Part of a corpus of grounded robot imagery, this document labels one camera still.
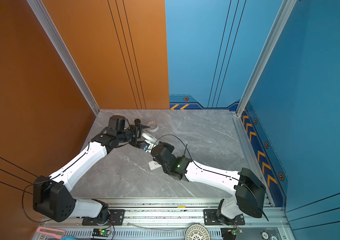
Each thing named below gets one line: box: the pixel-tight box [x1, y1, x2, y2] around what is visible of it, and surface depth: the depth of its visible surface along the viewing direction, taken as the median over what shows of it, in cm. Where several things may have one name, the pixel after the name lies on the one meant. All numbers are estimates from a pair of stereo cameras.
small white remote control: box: [141, 132, 160, 145], surface depth 78 cm
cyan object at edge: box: [60, 235, 78, 240], surface depth 69 cm
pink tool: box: [36, 226, 66, 240], surface depth 72 cm
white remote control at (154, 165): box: [148, 160, 162, 171], surface depth 91 cm
